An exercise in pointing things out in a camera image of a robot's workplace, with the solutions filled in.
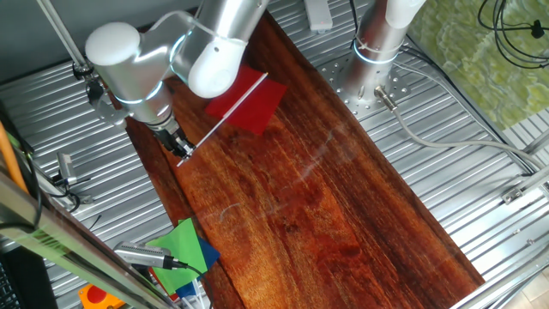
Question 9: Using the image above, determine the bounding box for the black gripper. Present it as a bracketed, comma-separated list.
[152, 123, 198, 162]

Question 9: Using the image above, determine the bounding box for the green flag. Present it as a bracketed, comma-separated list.
[145, 217, 209, 296]

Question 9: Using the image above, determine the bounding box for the blue flag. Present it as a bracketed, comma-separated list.
[174, 235, 222, 300]

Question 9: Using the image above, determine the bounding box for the orange emergency stop box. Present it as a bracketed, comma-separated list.
[77, 282, 126, 309]

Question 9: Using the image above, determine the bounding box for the white power strip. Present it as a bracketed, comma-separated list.
[303, 0, 335, 33]

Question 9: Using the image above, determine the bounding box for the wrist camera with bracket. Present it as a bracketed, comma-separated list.
[84, 78, 130, 130]

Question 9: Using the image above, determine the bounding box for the silver depth camera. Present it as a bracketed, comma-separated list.
[112, 240, 189, 271]

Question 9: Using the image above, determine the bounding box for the small silver camera on stand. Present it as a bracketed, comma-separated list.
[50, 151, 94, 205]

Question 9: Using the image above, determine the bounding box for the metal frame bar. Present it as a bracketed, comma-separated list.
[0, 170, 181, 309]

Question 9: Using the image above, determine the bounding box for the silver camera pole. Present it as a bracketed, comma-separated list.
[35, 0, 95, 83]

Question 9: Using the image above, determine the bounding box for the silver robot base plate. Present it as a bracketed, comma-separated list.
[318, 50, 413, 122]

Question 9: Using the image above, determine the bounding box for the orange cable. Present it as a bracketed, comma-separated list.
[0, 121, 30, 195]

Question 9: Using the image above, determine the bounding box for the grey base cable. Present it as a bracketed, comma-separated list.
[374, 84, 546, 172]

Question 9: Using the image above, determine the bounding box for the aluminium profile with bracket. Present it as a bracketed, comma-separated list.
[500, 164, 549, 206]

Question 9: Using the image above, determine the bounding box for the black hanging cable bundle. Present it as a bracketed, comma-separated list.
[477, 0, 549, 70]

